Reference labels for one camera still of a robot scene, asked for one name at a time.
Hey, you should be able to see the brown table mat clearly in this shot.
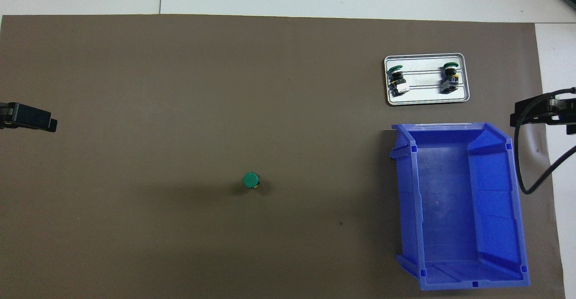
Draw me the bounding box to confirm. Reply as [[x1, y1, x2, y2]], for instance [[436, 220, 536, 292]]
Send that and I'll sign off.
[[0, 14, 566, 299]]

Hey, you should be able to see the green mushroom push button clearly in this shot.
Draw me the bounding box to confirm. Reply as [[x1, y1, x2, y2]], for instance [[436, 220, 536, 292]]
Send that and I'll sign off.
[[440, 62, 461, 95], [387, 64, 410, 97], [242, 171, 262, 192]]

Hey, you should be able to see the blue plastic storage bin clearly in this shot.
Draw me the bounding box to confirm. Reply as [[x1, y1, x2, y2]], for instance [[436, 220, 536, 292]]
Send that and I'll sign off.
[[389, 122, 531, 291]]

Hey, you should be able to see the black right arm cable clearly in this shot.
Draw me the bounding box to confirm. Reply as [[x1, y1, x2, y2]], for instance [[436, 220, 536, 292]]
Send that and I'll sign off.
[[514, 87, 576, 195]]

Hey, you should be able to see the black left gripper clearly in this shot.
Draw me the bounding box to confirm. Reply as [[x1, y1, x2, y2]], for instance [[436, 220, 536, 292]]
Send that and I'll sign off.
[[0, 102, 58, 133]]

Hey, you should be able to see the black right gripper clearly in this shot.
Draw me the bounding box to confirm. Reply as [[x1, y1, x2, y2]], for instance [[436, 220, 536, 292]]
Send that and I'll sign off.
[[509, 95, 576, 136]]

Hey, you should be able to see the grey metal tray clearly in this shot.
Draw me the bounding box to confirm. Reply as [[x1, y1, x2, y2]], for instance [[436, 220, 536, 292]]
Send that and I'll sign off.
[[384, 53, 471, 107]]

